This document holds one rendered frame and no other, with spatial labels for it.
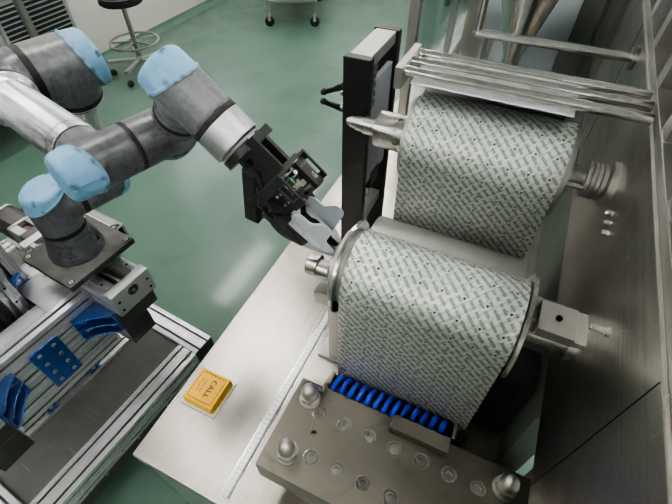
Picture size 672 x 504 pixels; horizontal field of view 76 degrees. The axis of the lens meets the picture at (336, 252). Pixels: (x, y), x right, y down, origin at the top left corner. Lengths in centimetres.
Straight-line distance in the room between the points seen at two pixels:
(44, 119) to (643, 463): 80
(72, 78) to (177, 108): 43
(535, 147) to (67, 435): 171
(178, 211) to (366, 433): 221
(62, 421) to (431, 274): 158
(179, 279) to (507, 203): 192
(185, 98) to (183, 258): 191
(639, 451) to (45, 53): 104
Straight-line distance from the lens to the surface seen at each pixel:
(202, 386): 95
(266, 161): 60
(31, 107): 83
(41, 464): 188
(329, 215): 66
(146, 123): 69
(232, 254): 242
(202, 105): 61
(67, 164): 66
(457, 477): 76
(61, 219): 134
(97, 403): 189
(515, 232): 75
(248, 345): 100
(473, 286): 58
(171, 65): 63
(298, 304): 104
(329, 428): 76
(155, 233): 268
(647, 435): 42
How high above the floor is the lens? 175
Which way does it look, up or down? 48 degrees down
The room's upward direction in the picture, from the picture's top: straight up
